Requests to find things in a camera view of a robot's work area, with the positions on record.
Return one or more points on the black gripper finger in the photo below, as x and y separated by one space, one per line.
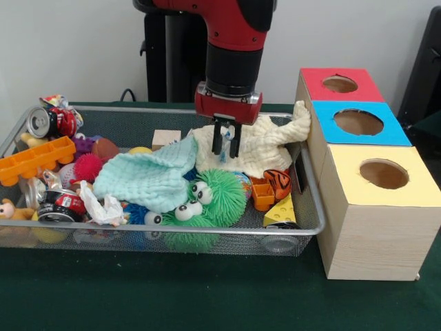
218 136
235 140

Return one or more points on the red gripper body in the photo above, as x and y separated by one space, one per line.
227 107

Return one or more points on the small clear plastic packet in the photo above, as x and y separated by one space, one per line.
225 148

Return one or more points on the cream muslin cloth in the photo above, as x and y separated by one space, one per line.
262 148

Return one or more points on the mint green muslin cloth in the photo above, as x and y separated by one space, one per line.
148 176

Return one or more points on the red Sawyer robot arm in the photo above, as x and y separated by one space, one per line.
234 41

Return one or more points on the shallow clear mesh bin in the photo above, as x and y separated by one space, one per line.
311 207

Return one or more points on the wooden box with three holes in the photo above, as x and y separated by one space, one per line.
372 241

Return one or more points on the large green spiky ball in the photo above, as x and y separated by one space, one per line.
224 189

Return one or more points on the small wooden cube block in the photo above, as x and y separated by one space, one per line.
167 138

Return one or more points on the orange toy block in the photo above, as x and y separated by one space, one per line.
262 194

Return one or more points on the orange tiger plush toy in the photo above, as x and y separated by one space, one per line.
279 183

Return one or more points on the yellow cheese wedge toy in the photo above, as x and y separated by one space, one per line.
281 212

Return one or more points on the small green spiky ball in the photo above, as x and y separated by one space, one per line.
185 234

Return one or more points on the pink spiky ball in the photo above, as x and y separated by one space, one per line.
88 167

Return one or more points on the red and black soda can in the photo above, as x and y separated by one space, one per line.
65 205

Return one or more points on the orange plastic toy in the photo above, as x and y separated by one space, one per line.
34 160

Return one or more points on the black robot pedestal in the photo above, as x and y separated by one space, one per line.
172 62

